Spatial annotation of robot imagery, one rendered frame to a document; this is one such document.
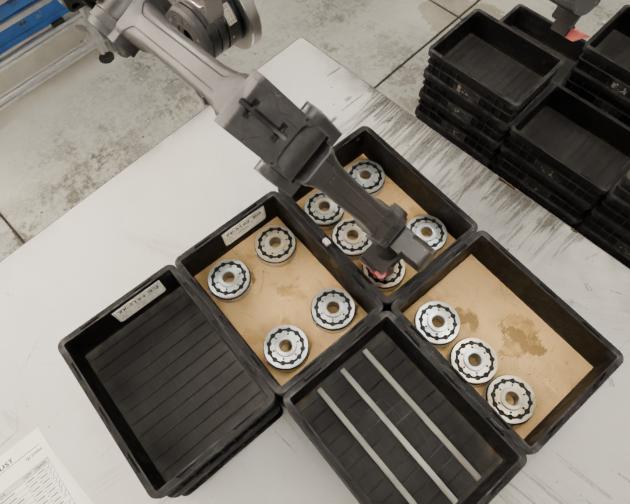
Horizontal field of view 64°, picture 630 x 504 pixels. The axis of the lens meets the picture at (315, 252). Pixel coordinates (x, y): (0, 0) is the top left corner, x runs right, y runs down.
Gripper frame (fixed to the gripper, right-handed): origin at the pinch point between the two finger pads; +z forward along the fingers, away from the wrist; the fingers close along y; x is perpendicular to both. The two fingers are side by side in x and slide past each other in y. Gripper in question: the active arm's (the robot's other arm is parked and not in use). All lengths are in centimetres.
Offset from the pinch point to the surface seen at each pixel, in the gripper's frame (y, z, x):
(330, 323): -18.9, 1.2, -0.8
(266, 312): -27.1, 4.0, 12.5
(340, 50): 110, 87, 118
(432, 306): 0.5, 1.1, -14.8
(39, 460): -88, 17, 28
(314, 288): -14.8, 4.0, 8.7
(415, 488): -31.1, 4.2, -37.2
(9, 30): -13, 47, 204
